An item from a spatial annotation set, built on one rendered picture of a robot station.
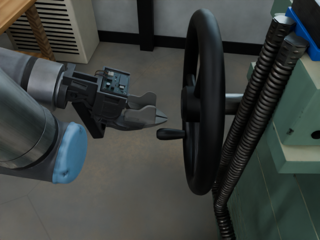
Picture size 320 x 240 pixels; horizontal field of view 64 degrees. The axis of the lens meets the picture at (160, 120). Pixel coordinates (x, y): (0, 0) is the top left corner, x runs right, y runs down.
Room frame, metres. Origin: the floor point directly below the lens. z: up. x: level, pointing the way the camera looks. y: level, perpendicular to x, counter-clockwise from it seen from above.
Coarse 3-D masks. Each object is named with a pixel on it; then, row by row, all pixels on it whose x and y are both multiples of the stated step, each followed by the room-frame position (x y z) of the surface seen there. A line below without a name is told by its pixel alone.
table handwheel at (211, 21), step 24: (192, 24) 0.36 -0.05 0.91; (216, 24) 0.29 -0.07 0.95; (192, 48) 0.41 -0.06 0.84; (216, 48) 0.25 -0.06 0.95; (192, 72) 0.41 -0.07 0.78; (216, 72) 0.22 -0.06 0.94; (192, 96) 0.28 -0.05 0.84; (216, 96) 0.20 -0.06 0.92; (240, 96) 0.29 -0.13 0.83; (192, 120) 0.27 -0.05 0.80; (216, 120) 0.18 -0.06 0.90; (192, 144) 0.24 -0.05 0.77; (216, 144) 0.17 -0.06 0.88; (192, 168) 0.21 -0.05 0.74; (216, 168) 0.16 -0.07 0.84
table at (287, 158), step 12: (276, 0) 0.52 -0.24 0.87; (288, 0) 0.48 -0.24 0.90; (276, 12) 0.51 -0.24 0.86; (252, 72) 0.31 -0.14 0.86; (276, 132) 0.19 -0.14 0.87; (276, 144) 0.18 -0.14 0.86; (276, 156) 0.17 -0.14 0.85; (288, 156) 0.16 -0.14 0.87; (300, 156) 0.16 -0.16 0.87; (312, 156) 0.16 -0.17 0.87; (276, 168) 0.16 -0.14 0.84; (288, 168) 0.15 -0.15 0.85; (300, 168) 0.15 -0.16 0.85; (312, 168) 0.15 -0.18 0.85
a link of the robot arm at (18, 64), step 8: (0, 48) 0.37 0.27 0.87; (0, 56) 0.35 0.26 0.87; (8, 56) 0.35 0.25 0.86; (16, 56) 0.36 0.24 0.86; (24, 56) 0.36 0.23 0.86; (32, 56) 0.38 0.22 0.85; (0, 64) 0.33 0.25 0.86; (8, 64) 0.33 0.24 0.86; (16, 64) 0.34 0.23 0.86; (24, 64) 0.34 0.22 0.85; (32, 64) 0.35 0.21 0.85; (8, 72) 0.32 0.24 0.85; (16, 72) 0.33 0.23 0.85; (24, 72) 0.33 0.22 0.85; (16, 80) 0.32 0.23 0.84; (24, 80) 0.32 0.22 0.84; (24, 88) 0.31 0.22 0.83
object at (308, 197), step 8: (296, 176) 0.21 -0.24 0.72; (304, 176) 0.20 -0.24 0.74; (312, 176) 0.19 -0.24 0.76; (304, 184) 0.19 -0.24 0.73; (312, 184) 0.18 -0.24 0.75; (304, 192) 0.18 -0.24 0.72; (312, 192) 0.17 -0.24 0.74; (312, 200) 0.16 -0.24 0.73; (312, 208) 0.15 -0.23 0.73; (312, 216) 0.14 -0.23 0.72
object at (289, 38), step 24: (288, 24) 0.26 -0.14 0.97; (264, 48) 0.26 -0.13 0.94; (288, 48) 0.22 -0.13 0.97; (264, 72) 0.25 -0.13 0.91; (288, 72) 0.22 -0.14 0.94; (264, 96) 0.22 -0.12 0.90; (240, 120) 0.25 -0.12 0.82; (264, 120) 0.21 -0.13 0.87; (240, 144) 0.21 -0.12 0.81; (240, 168) 0.20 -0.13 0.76; (216, 192) 0.23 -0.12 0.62; (216, 216) 0.18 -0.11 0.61
